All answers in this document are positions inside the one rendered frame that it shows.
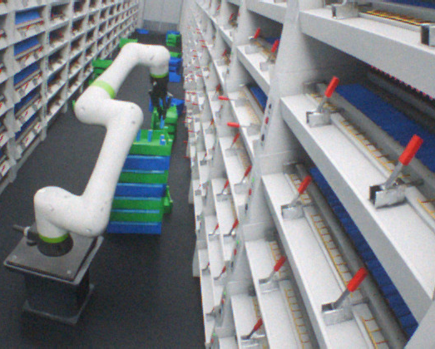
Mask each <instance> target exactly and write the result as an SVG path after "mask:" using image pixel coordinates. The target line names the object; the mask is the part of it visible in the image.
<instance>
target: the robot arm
mask: <svg viewBox="0 0 435 349"><path fill-rule="evenodd" d="M169 61H170V53H169V52H168V51H167V50H166V49H165V47H163V46H151V45H144V44H138V43H134V42H129V43H127V44H126V45H124V46H123V48H122V49H121V51H120V53H119V55H118V56H117V58H116V59H115V60H114V61H113V62H112V63H111V65H110V66H109V67H108V68H107V69H106V70H105V71H104V72H103V73H102V74H101V75H100V76H99V78H97V79H96V80H95V81H94V82H93V83H92V84H91V85H90V86H89V87H88V88H87V89H86V90H85V91H84V92H83V94H82V95H81V96H80V97H79V98H78V101H77V103H76V105H75V109H74V112H75V115H76V117H77V119H78V120H79V121H80V122H81V123H83V124H86V125H88V124H89V125H99V126H103V127H106V128H107V133H106V138H105V141H104V145H103V147H102V150H101V153H100V156H99V159H98V161H97V163H96V167H95V169H94V170H93V173H92V175H91V178H90V180H89V182H88V184H87V188H86V190H85V192H84V194H83V195H82V196H80V197H78V196H75V195H73V194H71V193H69V192H67V191H65V190H63V189H60V188H57V187H47V188H42V189H40V190H38V191H37V192H36V195H35V197H34V209H35V218H36V222H34V223H33V224H32V226H31V227H27V228H23V227H22V226H19V225H16V224H14V225H13V228H12V229H13V230H15V231H18V232H21V233H24V235H25V236H26V237H27V245H29V246H36V245H37V249H38V251H39V252H40V253H42V254H43V255H45V256H47V257H61V256H63V255H66V253H69V252H71V251H72V248H73V244H74V240H73V237H72V236H71V235H70V233H69V232H72V233H77V234H80V235H82V236H86V237H96V236H97V237H98V236H100V235H101V234H102V233H104V231H105V230H106V228H107V226H108V224H109V216H110V212H111V206H112V202H113V198H114V195H115V192H116V187H117V184H118V181H119V176H120V173H121V169H122V167H123V165H124V162H125V160H126V157H127V155H128V152H129V150H130V148H131V144H132V142H133V140H134V139H135V137H136V134H137V132H138V130H139V129H140V128H141V127H142V125H143V121H144V116H143V113H142V111H141V108H140V107H139V106H137V105H136V104H134V103H132V102H130V103H128V102H124V101H115V100H113V99H114V97H116V93H117V92H118V90H119V88H120V86H121V84H122V82H123V81H124V80H125V79H126V78H127V77H128V76H129V75H130V73H131V72H132V71H133V69H134V68H135V67H136V66H147V67H149V72H150V79H151V84H152V89H150V90H149V91H148V93H149V95H150V97H151V102H152V105H153V107H156V109H157V113H158V114H159V120H160V119H161V117H162V115H163V120H166V115H167V113H168V112H167V110H169V109H170V107H171V98H172V96H173V94H170V93H169V91H168V90H167V88H168V86H167V83H168V82H169V79H170V74H169ZM154 94H155V95H156V97H155V95H154ZM166 96H168V101H167V103H166ZM161 100H162V105H163V110H162V106H161Z"/></svg>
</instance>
